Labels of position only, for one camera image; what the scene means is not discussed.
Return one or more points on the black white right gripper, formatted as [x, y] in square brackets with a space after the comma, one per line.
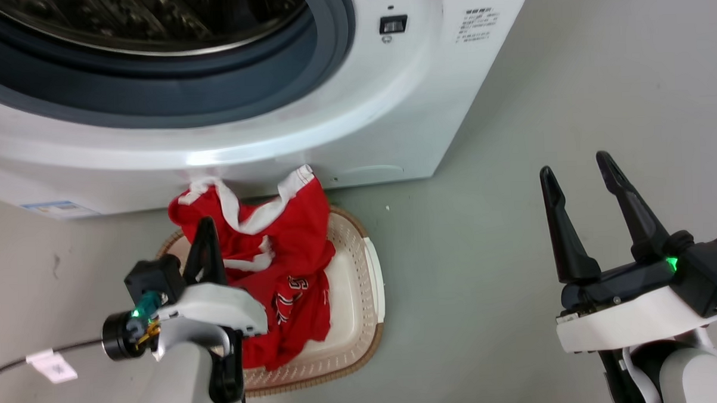
[625, 311]

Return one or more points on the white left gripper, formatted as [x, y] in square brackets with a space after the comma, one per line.
[219, 308]

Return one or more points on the red and white jersey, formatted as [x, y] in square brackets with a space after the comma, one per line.
[288, 240]

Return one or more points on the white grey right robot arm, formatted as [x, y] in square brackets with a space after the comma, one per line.
[692, 375]

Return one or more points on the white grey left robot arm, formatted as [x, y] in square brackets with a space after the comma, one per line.
[174, 387]

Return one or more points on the cream plastic laundry basket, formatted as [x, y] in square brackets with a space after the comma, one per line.
[350, 297]

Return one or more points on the white printed label sticker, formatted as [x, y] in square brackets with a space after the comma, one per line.
[60, 209]

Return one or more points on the washing machine drum opening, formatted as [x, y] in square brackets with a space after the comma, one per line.
[149, 21]

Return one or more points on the grey rubber door gasket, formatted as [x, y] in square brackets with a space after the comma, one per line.
[211, 93]

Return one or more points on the white front-load washing machine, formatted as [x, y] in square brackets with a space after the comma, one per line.
[391, 105]

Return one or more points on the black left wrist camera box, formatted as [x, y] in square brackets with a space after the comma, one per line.
[155, 277]

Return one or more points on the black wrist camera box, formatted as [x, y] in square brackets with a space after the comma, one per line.
[713, 272]
[155, 277]

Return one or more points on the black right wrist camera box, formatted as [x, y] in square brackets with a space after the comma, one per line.
[713, 272]

